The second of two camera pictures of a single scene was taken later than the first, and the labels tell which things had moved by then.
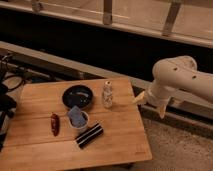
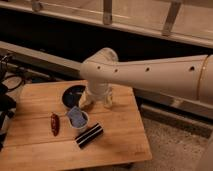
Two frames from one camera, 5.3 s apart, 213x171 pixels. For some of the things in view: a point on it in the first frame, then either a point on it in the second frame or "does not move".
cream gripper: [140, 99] -> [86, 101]
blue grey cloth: [76, 118] does not move
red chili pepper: [55, 124] does not move
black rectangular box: [88, 136] does not move
